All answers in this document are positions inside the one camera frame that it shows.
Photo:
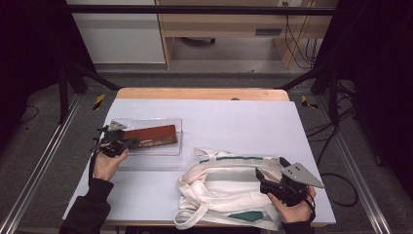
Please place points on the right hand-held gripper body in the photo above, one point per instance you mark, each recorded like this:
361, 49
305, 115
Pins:
292, 185

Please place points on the white table cover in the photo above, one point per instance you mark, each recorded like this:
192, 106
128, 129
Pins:
227, 130

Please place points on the person's right hand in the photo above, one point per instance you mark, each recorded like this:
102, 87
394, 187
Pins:
292, 213

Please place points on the person's left hand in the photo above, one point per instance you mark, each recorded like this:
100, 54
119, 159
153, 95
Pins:
107, 165

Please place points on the black metal stand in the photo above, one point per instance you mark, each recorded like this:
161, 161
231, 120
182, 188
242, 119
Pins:
69, 78
324, 81

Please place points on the wooden table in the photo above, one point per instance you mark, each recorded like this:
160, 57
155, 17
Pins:
195, 94

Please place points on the black curtain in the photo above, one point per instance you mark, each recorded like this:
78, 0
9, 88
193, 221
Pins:
373, 65
29, 58

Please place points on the aluminium floor rail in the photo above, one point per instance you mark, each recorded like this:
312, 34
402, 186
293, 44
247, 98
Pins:
39, 162
357, 162

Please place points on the light wooden desk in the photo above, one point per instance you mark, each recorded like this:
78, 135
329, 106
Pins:
211, 27

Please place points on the black horizontal frame bar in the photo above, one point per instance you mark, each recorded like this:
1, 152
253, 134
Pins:
195, 10

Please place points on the yellow black floor tape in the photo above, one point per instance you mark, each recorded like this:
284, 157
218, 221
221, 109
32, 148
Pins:
307, 102
99, 101

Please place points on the white canvas tote bag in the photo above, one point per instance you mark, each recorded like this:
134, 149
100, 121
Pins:
227, 191

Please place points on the red-brown box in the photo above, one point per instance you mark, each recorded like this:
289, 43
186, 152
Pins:
152, 136

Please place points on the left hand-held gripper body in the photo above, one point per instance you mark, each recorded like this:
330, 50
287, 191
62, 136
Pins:
112, 141

